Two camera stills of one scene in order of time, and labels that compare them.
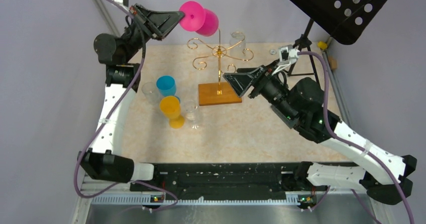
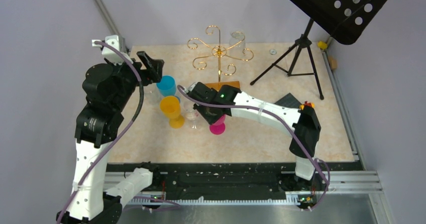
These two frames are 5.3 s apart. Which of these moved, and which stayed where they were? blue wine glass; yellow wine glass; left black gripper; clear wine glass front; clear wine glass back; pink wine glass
Moved: pink wine glass; left black gripper
Stayed: blue wine glass; clear wine glass front; yellow wine glass; clear wine glass back
